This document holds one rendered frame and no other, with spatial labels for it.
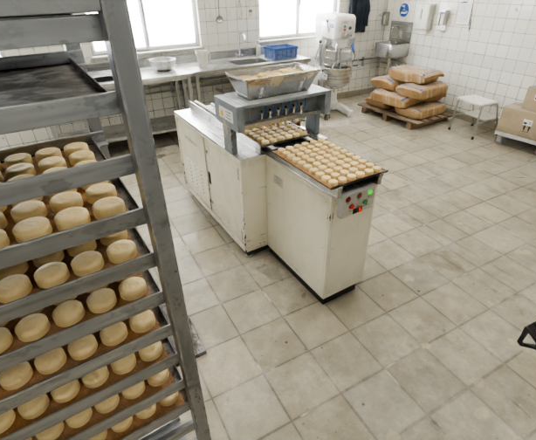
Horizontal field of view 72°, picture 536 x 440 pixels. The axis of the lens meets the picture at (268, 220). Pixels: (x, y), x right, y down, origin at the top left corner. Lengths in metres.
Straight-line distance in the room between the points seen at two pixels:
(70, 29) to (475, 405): 2.24
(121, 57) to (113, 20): 0.04
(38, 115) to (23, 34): 0.09
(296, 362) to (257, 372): 0.23
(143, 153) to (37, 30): 0.18
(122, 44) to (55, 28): 0.07
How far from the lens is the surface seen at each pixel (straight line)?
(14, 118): 0.55
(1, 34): 0.54
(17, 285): 0.71
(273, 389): 2.15
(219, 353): 2.31
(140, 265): 0.68
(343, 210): 2.07
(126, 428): 1.03
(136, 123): 0.54
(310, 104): 2.72
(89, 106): 0.56
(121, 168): 0.59
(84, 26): 0.54
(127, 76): 0.53
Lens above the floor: 1.82
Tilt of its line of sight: 33 degrees down
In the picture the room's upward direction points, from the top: 1 degrees counter-clockwise
